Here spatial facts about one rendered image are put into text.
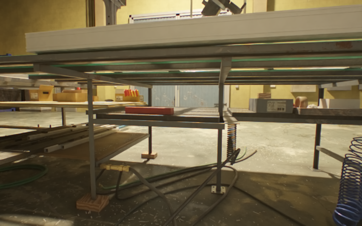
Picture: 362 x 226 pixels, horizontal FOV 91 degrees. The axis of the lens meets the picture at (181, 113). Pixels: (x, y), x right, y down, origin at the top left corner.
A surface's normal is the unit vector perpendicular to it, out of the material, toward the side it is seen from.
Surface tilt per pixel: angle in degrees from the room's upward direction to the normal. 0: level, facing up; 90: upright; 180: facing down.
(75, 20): 90
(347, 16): 90
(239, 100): 90
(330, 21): 90
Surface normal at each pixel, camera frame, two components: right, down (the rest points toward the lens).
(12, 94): 0.99, 0.05
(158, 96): -0.19, 0.08
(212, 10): -0.21, 0.44
